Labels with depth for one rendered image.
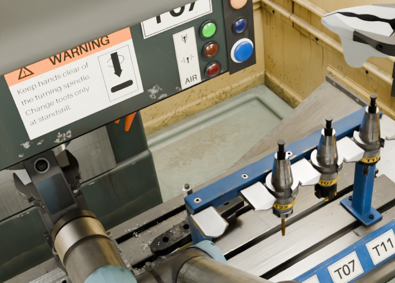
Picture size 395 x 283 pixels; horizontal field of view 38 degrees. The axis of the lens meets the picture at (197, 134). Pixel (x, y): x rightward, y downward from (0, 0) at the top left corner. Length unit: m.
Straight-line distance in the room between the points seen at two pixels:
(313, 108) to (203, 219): 0.95
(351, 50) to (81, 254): 0.44
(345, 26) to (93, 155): 1.08
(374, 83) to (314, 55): 0.29
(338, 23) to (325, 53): 1.27
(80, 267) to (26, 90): 0.26
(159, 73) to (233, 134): 1.47
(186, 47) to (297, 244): 0.80
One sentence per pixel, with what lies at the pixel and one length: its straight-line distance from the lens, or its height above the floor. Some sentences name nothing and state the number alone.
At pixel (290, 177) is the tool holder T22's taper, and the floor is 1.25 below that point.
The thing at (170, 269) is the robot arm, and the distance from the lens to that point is 0.89.
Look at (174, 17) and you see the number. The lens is 0.73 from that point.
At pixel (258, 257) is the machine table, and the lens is 1.42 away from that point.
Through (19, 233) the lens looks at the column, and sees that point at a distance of 1.75.
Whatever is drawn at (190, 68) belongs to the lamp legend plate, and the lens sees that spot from 0.78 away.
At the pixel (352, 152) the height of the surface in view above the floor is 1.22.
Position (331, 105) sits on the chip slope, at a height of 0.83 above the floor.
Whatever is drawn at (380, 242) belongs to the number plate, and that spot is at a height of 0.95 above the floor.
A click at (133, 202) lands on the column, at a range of 1.84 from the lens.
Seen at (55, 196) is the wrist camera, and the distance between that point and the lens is 0.88.
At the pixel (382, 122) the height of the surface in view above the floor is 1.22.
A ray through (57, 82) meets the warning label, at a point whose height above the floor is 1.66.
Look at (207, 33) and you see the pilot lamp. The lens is 0.76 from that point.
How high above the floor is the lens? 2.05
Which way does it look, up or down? 41 degrees down
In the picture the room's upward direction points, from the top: 9 degrees counter-clockwise
